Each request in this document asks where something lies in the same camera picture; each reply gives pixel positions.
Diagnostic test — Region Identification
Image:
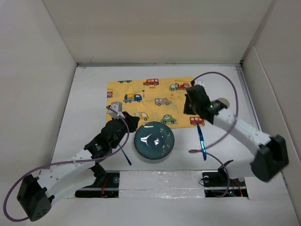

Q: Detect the blue metal knife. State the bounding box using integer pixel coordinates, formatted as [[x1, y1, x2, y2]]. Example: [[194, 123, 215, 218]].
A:
[[197, 125, 207, 161]]

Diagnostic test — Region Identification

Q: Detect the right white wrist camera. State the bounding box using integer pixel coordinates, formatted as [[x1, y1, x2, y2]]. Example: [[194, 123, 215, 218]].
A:
[[190, 80, 206, 88]]

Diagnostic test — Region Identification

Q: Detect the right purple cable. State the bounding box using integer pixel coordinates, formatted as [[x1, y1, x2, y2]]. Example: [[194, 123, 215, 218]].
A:
[[188, 72, 239, 197]]

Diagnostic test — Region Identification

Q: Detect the yellow car print cloth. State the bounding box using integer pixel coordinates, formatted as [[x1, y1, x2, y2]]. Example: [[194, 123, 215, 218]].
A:
[[107, 77, 205, 129]]

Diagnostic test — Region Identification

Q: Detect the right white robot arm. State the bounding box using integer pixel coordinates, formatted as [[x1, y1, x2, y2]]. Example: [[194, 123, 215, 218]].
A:
[[184, 85, 289, 186]]

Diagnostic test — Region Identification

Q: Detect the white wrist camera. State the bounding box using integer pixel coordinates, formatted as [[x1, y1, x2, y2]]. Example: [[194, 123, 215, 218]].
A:
[[107, 102, 124, 119], [190, 80, 206, 88]]

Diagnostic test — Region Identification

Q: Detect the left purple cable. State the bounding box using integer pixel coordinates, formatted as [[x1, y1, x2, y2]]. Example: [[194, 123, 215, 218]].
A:
[[3, 105, 130, 222]]

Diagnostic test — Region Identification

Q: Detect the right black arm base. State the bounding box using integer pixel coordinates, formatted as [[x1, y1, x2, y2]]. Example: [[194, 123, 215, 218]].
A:
[[199, 166, 249, 198]]

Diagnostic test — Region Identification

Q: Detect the blue metal fork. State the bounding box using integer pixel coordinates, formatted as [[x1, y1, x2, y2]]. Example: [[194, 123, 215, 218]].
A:
[[119, 145, 132, 166]]

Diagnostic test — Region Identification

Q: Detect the purple cable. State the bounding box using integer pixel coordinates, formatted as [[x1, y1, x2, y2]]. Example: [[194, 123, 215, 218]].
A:
[[188, 72, 239, 197], [3, 105, 130, 222]]

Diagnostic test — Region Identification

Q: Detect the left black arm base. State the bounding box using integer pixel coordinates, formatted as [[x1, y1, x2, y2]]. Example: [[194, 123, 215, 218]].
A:
[[75, 164, 120, 198]]

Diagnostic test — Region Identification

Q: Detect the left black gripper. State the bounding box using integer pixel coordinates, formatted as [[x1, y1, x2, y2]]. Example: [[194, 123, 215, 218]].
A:
[[111, 112, 138, 149]]

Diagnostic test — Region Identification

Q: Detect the teal ceramic plate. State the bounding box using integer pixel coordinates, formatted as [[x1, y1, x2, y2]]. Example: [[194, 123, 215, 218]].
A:
[[134, 121, 175, 161]]

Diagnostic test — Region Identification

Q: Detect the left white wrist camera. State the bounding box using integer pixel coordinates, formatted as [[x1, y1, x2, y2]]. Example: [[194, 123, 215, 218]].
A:
[[107, 102, 124, 119]]

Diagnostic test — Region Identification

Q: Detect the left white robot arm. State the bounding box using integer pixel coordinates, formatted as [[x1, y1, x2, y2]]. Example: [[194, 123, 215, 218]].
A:
[[17, 110, 140, 222]]

